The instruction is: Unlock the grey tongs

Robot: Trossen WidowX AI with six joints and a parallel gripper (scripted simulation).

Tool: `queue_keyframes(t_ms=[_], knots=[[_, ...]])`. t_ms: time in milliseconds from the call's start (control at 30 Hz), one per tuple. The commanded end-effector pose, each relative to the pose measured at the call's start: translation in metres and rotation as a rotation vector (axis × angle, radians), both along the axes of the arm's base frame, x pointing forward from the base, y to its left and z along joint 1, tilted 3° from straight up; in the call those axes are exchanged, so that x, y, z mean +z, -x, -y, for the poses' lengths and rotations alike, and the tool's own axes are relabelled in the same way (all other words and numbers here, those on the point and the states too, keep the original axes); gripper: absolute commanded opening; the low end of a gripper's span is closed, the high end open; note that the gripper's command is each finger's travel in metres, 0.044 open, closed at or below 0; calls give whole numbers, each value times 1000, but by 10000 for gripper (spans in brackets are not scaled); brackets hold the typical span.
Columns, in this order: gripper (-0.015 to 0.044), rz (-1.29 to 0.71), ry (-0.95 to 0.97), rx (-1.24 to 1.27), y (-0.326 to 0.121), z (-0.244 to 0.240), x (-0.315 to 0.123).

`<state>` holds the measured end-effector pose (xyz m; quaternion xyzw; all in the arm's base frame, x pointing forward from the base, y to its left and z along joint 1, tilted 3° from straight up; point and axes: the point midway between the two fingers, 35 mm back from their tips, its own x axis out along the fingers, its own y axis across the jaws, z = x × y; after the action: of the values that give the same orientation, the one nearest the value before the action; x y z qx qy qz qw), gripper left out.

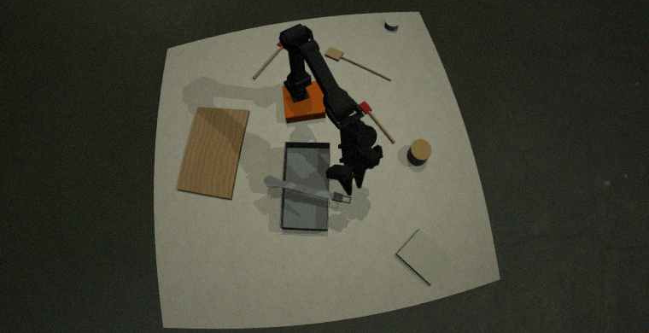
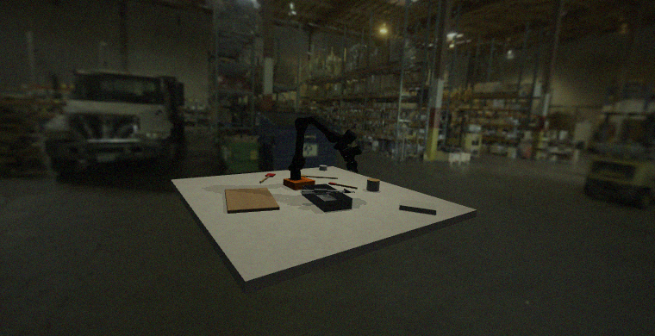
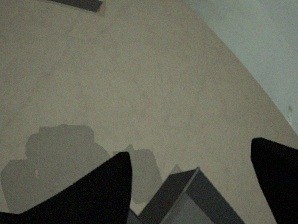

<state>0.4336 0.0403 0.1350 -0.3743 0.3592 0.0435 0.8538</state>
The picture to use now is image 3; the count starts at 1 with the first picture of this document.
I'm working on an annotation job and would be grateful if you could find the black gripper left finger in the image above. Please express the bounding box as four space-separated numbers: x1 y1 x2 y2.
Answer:
0 152 133 224

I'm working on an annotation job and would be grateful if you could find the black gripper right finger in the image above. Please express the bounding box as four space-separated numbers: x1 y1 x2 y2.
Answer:
250 137 298 224

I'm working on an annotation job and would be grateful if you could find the grey rectangular tin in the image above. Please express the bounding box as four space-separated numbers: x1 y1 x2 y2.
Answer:
138 167 245 224

